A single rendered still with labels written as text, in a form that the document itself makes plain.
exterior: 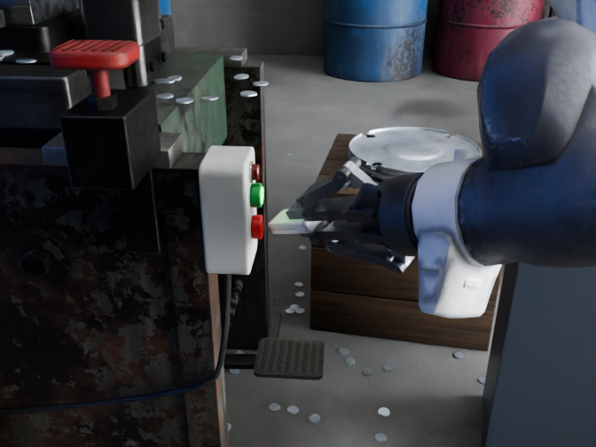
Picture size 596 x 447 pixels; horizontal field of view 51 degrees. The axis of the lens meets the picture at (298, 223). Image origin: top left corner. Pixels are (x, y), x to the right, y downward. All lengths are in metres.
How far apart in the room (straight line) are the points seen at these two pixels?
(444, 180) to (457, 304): 0.10
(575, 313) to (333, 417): 0.50
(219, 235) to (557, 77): 0.39
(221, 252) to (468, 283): 0.30
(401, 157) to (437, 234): 0.88
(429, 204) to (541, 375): 0.62
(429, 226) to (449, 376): 0.89
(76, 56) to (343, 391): 0.92
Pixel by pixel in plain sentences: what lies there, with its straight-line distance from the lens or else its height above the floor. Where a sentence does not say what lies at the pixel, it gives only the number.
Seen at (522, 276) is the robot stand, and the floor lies 0.39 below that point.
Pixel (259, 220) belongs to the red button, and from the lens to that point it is 0.71.
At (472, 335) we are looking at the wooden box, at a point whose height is 0.04.
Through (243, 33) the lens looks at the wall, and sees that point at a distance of 4.30.
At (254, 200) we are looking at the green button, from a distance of 0.69.
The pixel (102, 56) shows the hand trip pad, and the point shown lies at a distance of 0.57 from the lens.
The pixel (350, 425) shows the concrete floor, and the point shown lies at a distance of 1.24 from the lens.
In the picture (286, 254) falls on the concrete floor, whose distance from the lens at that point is 1.76.
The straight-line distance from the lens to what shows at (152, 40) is 0.93.
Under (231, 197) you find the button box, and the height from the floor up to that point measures 0.59.
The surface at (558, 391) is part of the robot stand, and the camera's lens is 1.10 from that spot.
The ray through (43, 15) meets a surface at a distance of 0.93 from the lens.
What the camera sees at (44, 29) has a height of 0.73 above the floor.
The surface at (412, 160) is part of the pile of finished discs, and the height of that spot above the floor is 0.39.
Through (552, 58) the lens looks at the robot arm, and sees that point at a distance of 0.46.
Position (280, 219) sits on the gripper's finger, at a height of 0.55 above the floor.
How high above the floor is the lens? 0.87
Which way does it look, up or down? 27 degrees down
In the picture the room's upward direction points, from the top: straight up
